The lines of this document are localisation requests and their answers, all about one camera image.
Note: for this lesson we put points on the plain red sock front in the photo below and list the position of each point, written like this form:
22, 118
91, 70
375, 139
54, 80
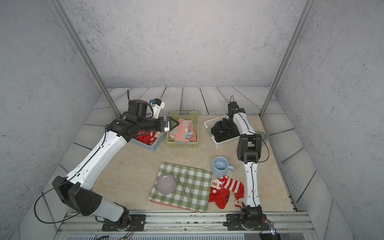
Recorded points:
220, 197

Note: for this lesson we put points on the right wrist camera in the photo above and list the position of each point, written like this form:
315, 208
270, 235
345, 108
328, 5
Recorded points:
232, 107

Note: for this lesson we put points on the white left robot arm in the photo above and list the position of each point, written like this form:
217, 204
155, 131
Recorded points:
75, 189

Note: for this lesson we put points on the right aluminium frame post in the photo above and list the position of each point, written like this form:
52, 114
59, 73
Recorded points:
299, 29

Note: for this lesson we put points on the pink sock with blue text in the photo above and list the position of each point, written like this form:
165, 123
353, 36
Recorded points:
184, 132

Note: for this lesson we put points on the black sock with white label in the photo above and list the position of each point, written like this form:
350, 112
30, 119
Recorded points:
223, 131

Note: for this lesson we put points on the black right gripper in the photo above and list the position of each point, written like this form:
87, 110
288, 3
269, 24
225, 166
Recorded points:
224, 124

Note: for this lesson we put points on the red white striped Santa sock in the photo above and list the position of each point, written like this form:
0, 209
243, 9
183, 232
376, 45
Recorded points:
227, 183

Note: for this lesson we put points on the red bear Christmas sock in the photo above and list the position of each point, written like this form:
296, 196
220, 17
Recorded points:
148, 138

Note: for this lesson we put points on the light blue ceramic mug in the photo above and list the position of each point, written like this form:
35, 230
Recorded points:
221, 167

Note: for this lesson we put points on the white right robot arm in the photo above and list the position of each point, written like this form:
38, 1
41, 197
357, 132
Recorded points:
249, 152

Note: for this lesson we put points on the white plastic basket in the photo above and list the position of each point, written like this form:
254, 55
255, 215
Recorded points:
222, 142

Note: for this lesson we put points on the metal base rail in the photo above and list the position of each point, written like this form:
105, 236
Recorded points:
174, 225

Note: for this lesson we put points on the grey striped ceramic mug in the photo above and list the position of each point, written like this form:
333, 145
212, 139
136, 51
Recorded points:
264, 136

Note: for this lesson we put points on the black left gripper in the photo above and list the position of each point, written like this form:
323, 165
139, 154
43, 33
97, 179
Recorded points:
161, 127

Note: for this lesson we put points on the red Santa sock front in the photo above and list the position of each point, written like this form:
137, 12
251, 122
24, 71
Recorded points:
239, 203

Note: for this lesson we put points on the light green plastic basket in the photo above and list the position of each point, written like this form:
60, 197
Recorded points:
187, 115

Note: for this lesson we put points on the light blue plastic basket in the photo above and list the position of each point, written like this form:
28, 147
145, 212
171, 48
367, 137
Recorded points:
154, 146

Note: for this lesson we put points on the green white checkered cloth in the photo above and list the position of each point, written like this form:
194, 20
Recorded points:
192, 187

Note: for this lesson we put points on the lilac ceramic bowl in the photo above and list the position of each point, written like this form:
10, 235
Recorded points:
166, 184

